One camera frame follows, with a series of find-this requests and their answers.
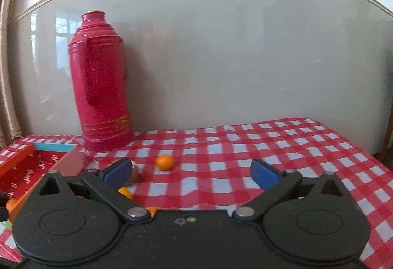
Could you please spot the small orange citrus fruit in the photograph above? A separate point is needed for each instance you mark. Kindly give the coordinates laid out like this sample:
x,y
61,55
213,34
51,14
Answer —
x,y
152,210

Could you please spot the colourful cardboard box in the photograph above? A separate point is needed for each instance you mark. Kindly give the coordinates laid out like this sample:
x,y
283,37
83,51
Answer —
x,y
30,170

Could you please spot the red thermos flask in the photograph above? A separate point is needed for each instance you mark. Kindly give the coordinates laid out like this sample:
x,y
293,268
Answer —
x,y
101,88

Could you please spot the orange tangerine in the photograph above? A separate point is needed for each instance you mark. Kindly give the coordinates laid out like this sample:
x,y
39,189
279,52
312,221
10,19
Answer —
x,y
11,204
126,192
165,162

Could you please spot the wooden chair leg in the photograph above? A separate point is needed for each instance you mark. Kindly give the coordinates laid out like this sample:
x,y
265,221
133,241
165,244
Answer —
x,y
387,137

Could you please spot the beige lace curtain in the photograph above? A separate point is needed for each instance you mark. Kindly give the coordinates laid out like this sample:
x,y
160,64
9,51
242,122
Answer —
x,y
7,57

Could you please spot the dark brown round fruit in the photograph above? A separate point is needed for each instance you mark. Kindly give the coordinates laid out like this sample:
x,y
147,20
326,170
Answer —
x,y
2,196

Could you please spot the red checkered tablecloth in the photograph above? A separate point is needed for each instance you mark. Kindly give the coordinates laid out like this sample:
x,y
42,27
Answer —
x,y
221,149

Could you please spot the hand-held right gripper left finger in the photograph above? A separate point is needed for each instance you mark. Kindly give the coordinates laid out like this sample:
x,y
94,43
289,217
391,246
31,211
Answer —
x,y
118,172

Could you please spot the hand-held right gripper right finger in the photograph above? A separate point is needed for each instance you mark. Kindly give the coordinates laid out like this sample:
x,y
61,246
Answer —
x,y
264,175

